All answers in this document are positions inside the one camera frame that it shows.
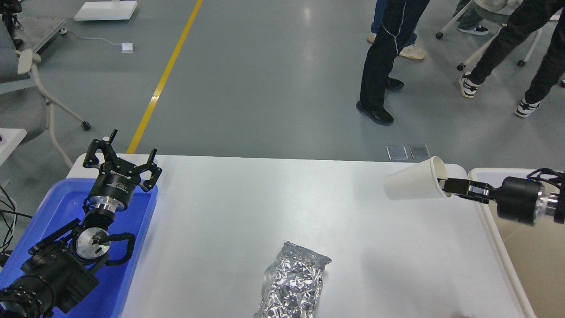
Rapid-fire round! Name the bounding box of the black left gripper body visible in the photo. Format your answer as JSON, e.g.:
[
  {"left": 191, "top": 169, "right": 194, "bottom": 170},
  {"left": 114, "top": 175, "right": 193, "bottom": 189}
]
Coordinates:
[{"left": 89, "top": 161, "right": 140, "bottom": 211}]

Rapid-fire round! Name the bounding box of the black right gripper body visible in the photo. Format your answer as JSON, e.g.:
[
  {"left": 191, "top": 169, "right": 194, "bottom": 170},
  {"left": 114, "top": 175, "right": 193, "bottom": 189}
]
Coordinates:
[{"left": 496, "top": 177, "right": 552, "bottom": 226}]

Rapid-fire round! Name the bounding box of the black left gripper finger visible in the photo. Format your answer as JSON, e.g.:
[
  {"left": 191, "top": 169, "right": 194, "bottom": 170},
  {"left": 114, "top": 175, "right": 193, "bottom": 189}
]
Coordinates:
[
  {"left": 83, "top": 129, "right": 119, "bottom": 169},
  {"left": 132, "top": 148, "right": 163, "bottom": 193}
]

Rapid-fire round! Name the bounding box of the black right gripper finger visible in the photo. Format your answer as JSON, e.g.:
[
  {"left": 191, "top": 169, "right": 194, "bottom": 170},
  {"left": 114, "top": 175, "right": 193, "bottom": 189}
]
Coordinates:
[
  {"left": 437, "top": 178, "right": 494, "bottom": 191},
  {"left": 442, "top": 185, "right": 492, "bottom": 204}
]

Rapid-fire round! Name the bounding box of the white paper cup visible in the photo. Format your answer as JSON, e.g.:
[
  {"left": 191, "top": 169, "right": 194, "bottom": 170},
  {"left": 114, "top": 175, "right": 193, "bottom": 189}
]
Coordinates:
[{"left": 384, "top": 156, "right": 451, "bottom": 201}]

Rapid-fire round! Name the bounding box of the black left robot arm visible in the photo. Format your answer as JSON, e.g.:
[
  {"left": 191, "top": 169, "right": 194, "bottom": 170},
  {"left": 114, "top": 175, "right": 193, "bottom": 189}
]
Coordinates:
[{"left": 1, "top": 129, "right": 162, "bottom": 318}]

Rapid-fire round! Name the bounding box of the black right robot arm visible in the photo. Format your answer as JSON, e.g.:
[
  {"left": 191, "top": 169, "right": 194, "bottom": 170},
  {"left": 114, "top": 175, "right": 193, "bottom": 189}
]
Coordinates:
[{"left": 437, "top": 168, "right": 565, "bottom": 226}]

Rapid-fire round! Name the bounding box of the right metal floor plate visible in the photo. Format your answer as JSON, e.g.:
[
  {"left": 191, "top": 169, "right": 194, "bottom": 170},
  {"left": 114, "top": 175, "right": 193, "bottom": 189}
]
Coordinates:
[{"left": 408, "top": 145, "right": 431, "bottom": 161}]

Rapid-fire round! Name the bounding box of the metal floor plate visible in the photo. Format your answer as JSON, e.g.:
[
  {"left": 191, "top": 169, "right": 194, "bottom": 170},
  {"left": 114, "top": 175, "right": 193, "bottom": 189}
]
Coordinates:
[
  {"left": 408, "top": 145, "right": 431, "bottom": 161},
  {"left": 386, "top": 145, "right": 408, "bottom": 161}
]

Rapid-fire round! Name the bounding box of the left metal floor plate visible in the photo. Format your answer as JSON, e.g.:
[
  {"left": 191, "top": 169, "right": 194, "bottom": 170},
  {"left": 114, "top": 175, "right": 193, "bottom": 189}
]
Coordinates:
[{"left": 386, "top": 145, "right": 408, "bottom": 161}]

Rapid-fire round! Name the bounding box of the beige plastic bin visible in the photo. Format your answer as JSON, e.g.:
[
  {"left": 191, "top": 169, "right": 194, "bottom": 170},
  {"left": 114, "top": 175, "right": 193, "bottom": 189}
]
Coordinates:
[{"left": 468, "top": 167, "right": 565, "bottom": 318}]

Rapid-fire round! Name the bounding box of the grey office chair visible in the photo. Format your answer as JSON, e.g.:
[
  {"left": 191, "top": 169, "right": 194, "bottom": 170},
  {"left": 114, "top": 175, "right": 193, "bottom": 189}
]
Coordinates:
[{"left": 1, "top": 26, "right": 91, "bottom": 167}]

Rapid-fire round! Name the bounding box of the white side table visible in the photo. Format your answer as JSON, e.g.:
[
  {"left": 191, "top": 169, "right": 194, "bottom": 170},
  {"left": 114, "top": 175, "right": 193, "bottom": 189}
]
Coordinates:
[{"left": 0, "top": 128, "right": 27, "bottom": 166}]

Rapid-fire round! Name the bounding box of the white power adapter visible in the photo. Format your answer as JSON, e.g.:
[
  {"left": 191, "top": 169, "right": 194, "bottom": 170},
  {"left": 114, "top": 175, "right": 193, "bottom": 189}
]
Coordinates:
[{"left": 121, "top": 42, "right": 135, "bottom": 53}]

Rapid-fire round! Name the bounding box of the blue plastic bin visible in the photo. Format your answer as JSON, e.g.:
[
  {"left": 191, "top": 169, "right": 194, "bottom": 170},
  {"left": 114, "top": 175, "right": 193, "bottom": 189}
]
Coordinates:
[{"left": 1, "top": 178, "right": 158, "bottom": 318}]

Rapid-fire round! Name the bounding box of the person in blue jeans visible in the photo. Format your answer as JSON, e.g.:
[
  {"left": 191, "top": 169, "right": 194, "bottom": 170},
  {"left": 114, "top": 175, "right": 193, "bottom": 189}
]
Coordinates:
[{"left": 366, "top": 0, "right": 427, "bottom": 60}]

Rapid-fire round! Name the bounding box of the grey platform cart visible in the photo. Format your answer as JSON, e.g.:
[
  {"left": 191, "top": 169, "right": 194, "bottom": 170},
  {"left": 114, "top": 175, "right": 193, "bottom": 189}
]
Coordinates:
[{"left": 15, "top": 16, "right": 66, "bottom": 54}]

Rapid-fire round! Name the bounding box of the white flat board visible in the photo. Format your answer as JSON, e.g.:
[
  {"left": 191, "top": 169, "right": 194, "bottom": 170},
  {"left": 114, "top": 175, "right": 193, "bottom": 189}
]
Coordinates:
[{"left": 73, "top": 0, "right": 138, "bottom": 21}]

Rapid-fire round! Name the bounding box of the person in black tracksuit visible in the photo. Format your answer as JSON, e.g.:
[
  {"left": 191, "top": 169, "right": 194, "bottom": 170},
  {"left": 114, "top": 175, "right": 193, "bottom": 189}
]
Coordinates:
[{"left": 356, "top": 0, "right": 429, "bottom": 125}]

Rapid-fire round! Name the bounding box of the crumpled silver foil bag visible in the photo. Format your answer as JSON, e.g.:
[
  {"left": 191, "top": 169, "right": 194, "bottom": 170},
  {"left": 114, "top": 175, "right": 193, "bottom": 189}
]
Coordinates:
[{"left": 254, "top": 241, "right": 332, "bottom": 318}]

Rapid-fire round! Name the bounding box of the person in black pants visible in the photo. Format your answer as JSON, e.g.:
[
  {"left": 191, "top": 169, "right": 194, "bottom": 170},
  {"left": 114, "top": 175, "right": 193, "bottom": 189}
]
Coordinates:
[{"left": 459, "top": 0, "right": 565, "bottom": 119}]

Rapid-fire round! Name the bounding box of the white rolling chair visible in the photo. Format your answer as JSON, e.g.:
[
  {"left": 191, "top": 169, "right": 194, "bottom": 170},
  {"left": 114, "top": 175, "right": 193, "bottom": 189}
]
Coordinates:
[{"left": 436, "top": 0, "right": 563, "bottom": 72}]

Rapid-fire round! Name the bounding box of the black cables bundle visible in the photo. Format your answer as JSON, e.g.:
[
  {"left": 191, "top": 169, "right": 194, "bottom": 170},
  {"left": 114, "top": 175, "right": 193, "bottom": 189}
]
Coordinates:
[{"left": 0, "top": 185, "right": 34, "bottom": 265}]

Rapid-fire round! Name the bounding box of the white cable on floor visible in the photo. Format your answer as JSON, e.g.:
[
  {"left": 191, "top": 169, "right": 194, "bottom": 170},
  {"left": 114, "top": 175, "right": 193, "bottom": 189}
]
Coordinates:
[{"left": 60, "top": 28, "right": 124, "bottom": 46}]

